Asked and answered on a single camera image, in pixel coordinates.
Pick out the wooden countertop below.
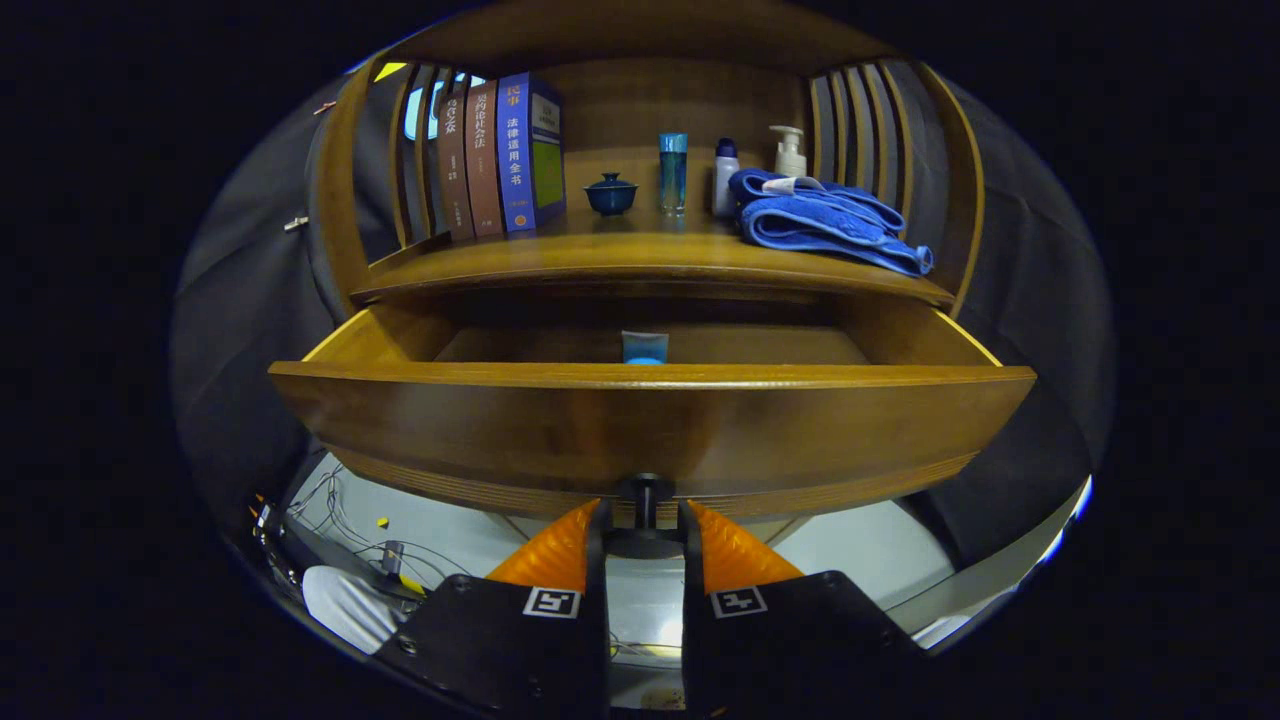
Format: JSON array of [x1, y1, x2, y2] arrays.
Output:
[[350, 205, 956, 306]]

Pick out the white bottle blue cap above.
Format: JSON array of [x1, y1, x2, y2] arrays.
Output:
[[712, 138, 742, 219]]

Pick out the white pump bottle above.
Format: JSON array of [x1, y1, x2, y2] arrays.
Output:
[[769, 125, 808, 179]]

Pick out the white rounded object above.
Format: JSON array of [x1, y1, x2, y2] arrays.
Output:
[[302, 565, 401, 656]]

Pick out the blue lidded teacup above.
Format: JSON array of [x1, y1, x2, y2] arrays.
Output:
[[584, 172, 639, 217]]

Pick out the wooden cabinet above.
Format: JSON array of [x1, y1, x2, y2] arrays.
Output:
[[310, 0, 986, 321]]

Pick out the black drawer knob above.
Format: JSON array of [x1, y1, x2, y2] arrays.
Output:
[[605, 473, 689, 561]]

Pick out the tangled thin cables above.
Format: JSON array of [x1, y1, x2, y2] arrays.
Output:
[[285, 465, 471, 601]]

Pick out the blue book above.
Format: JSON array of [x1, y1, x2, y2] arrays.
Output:
[[497, 72, 567, 234]]

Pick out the wooden drawer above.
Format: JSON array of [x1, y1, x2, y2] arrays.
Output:
[[268, 290, 1038, 526]]

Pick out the brown book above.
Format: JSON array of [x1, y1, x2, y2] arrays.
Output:
[[437, 88, 476, 241], [463, 80, 506, 238]]

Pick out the blue glass bottle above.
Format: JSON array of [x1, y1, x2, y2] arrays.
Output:
[[658, 132, 689, 216]]

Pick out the blue folded towel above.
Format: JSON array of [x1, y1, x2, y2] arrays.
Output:
[[728, 168, 935, 278]]

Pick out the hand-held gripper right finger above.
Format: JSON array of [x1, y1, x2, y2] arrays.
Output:
[[682, 500, 926, 716]]

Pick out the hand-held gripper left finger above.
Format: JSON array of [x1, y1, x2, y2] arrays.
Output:
[[372, 498, 611, 716]]

